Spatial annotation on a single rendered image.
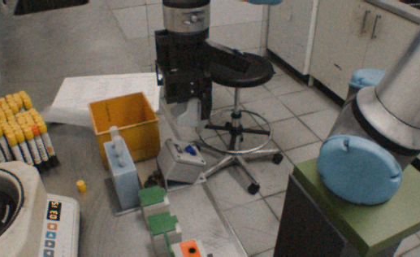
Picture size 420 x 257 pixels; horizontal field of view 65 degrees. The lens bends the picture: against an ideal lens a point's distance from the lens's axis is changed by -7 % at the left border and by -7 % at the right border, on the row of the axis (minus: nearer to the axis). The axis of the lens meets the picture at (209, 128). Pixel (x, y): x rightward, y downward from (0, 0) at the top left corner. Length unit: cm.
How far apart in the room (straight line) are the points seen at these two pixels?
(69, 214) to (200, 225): 24
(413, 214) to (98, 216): 59
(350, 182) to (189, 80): 29
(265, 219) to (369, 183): 136
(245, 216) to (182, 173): 116
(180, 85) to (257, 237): 126
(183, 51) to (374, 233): 45
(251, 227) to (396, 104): 140
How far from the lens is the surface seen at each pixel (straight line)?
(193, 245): 54
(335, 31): 264
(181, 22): 55
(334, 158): 49
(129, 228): 67
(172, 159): 68
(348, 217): 67
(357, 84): 61
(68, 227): 65
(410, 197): 76
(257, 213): 185
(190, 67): 60
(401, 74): 46
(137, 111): 88
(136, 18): 288
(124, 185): 65
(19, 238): 57
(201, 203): 70
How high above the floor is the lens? 139
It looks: 36 degrees down
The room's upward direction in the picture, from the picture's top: straight up
